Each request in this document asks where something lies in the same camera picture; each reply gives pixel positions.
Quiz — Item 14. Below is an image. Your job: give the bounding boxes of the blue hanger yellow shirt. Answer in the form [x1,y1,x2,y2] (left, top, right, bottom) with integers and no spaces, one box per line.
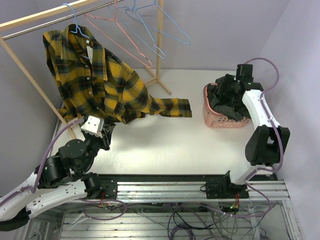
[61,3,93,61]

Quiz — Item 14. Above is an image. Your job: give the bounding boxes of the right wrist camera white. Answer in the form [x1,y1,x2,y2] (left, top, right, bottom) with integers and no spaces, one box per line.
[235,64,254,83]

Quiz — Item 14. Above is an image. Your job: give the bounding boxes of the metal hanging rod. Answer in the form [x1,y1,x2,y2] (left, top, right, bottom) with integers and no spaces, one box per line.
[0,0,122,41]

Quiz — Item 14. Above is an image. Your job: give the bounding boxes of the dark green striped shirt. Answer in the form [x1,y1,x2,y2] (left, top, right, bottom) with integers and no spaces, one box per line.
[206,74,251,122]

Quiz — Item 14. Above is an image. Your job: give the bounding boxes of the blue hanger checkered shirt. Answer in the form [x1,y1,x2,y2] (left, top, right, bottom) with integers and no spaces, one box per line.
[108,0,167,60]

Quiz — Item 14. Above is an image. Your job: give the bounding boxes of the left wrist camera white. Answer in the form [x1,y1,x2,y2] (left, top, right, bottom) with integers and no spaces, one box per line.
[80,115,104,138]

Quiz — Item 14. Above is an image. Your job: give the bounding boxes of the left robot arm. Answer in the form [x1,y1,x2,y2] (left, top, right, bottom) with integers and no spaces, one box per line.
[0,123,116,232]

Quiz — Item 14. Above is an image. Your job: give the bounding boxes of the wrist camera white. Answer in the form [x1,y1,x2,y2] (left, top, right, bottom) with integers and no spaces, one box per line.
[80,115,104,138]
[235,64,254,83]

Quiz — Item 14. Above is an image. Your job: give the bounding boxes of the aluminium rail base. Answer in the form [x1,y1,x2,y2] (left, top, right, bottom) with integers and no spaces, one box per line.
[27,172,291,203]

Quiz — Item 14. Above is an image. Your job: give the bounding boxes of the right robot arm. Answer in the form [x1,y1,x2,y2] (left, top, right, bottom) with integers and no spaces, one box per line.
[214,63,290,198]

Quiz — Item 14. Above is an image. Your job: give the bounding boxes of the pink hanger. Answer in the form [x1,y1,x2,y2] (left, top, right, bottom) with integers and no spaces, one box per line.
[84,0,154,69]

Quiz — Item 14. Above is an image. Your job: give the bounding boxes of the loose cables under table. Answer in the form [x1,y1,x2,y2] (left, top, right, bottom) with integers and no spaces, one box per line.
[82,191,276,240]

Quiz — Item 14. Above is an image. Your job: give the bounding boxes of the yellow plaid shirt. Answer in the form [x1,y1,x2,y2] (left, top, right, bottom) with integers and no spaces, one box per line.
[43,24,192,124]

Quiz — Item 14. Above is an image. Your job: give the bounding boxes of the pink plastic basket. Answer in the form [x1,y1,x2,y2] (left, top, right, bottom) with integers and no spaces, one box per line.
[202,83,251,128]

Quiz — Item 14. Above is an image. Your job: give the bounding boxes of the blue wire hanger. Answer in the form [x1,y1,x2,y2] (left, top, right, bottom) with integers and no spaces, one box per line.
[125,0,192,50]

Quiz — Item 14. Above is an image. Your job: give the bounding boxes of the wooden clothes rack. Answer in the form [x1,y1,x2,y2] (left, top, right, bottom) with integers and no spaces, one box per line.
[0,0,173,140]

